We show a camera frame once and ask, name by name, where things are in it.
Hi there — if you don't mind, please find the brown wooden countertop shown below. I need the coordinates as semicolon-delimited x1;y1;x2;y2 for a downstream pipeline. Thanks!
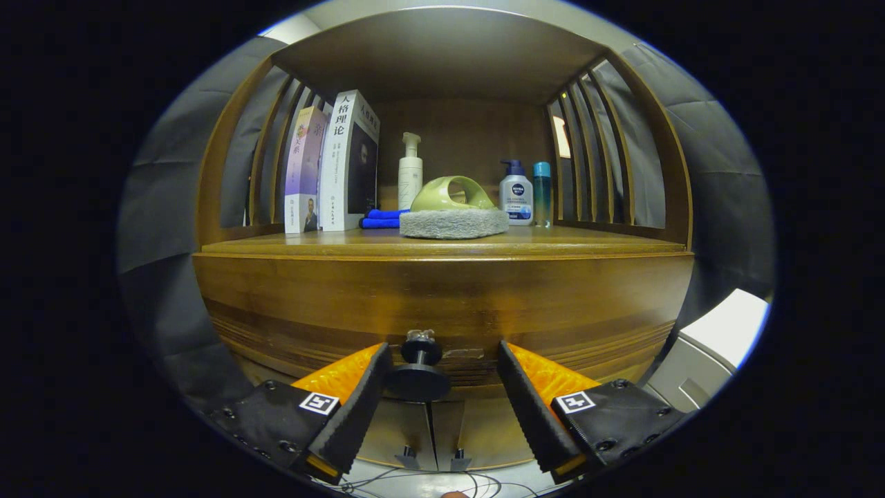
201;223;689;260

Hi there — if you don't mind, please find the wooden cabinet door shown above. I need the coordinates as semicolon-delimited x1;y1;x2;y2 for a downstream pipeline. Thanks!
432;400;537;471
360;398;438;471

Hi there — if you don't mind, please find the white side cabinet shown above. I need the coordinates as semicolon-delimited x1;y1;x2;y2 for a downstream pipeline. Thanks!
643;288;770;414

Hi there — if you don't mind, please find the white blue-label pump bottle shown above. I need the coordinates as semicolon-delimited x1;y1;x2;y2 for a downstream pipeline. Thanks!
499;160;534;226

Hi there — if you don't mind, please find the green handled scrubbing brush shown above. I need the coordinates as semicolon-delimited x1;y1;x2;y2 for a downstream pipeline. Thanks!
399;176;510;240

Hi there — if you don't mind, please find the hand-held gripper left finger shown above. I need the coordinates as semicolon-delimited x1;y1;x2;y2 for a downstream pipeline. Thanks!
207;342;393;485

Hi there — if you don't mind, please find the teal transparent bottle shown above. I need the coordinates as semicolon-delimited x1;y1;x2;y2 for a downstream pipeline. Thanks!
532;161;552;229

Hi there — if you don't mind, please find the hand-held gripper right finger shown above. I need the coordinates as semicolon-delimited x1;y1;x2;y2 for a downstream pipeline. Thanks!
496;340;692;485

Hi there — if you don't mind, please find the thick white book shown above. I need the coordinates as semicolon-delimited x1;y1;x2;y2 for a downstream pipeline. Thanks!
319;89;381;232

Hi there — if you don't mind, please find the folded blue cloth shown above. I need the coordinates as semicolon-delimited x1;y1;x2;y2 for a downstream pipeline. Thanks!
359;208;410;230

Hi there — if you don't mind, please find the brown wooden drawer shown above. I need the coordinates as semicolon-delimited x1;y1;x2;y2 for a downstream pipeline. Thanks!
192;252;694;403

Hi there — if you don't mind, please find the purple book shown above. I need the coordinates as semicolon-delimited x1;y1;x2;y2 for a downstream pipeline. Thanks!
284;106;328;234

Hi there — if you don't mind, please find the brown wooden cabinet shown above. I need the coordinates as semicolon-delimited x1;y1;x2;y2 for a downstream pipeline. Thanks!
192;7;694;472

